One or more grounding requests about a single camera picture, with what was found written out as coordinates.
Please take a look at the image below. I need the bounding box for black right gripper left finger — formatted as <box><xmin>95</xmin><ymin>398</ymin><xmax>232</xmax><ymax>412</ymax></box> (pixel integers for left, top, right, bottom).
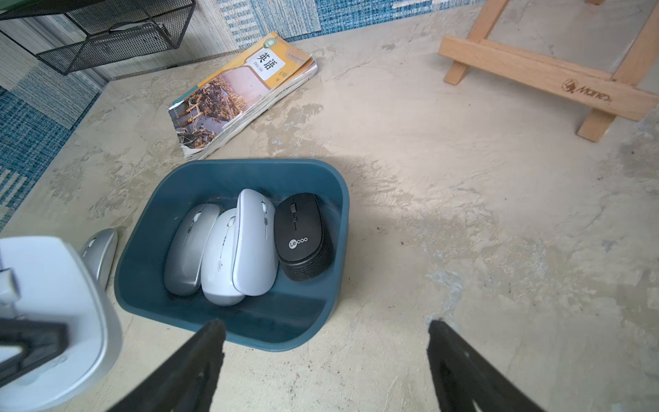
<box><xmin>111</xmin><ymin>319</ymin><xmax>226</xmax><ymax>411</ymax></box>

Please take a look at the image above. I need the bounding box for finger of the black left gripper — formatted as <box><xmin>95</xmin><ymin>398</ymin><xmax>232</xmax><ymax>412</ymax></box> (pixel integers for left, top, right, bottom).
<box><xmin>1</xmin><ymin>319</ymin><xmax>69</xmax><ymax>387</ymax></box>

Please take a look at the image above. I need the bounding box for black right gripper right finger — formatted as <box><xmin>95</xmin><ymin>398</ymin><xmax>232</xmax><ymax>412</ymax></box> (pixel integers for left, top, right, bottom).
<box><xmin>427</xmin><ymin>319</ymin><xmax>542</xmax><ymax>411</ymax></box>

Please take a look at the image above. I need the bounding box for white ribbed mouse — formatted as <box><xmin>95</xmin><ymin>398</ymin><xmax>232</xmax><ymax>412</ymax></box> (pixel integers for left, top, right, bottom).
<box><xmin>1</xmin><ymin>236</ymin><xmax>123</xmax><ymax>411</ymax></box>

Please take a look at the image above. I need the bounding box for silver slim mouse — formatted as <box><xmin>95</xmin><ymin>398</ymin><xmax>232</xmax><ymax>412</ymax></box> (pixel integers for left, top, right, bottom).
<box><xmin>80</xmin><ymin>228</ymin><xmax>118</xmax><ymax>289</ymax></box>

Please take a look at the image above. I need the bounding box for white slim mouse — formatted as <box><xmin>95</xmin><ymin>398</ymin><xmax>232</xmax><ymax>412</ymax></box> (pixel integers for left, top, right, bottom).
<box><xmin>233</xmin><ymin>189</ymin><xmax>279</xmax><ymax>296</ymax></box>

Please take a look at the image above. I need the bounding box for black Lecoo mouse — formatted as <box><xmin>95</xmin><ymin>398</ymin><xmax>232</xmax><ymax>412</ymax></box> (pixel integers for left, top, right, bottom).
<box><xmin>274</xmin><ymin>192</ymin><xmax>334</xmax><ymax>283</ymax></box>

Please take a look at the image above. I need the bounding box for white mouse in box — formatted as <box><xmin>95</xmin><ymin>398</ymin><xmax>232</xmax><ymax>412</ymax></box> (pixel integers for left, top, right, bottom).
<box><xmin>200</xmin><ymin>208</ymin><xmax>245</xmax><ymax>307</ymax></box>

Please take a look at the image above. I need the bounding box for silver mouse in box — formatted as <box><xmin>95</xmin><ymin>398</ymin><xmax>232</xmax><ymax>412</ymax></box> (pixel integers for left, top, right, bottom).
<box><xmin>164</xmin><ymin>204</ymin><xmax>221</xmax><ymax>296</ymax></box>

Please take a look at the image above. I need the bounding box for teal plastic storage box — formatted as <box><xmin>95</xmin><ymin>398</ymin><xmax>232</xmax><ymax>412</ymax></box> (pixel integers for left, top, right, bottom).
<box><xmin>113</xmin><ymin>158</ymin><xmax>351</xmax><ymax>353</ymax></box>

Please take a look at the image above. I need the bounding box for yellow textbook on table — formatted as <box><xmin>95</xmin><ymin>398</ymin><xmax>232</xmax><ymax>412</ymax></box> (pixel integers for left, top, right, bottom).
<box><xmin>167</xmin><ymin>32</ymin><xmax>319</xmax><ymax>161</ymax></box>

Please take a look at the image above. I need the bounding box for small wooden easel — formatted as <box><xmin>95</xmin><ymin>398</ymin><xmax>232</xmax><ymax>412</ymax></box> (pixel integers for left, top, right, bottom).
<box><xmin>439</xmin><ymin>0</ymin><xmax>658</xmax><ymax>142</ymax></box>

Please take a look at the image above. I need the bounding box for black wire mesh shelf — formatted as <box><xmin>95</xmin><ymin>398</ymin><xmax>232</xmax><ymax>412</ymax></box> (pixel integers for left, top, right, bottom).
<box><xmin>1</xmin><ymin>1</ymin><xmax>197</xmax><ymax>76</ymax></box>

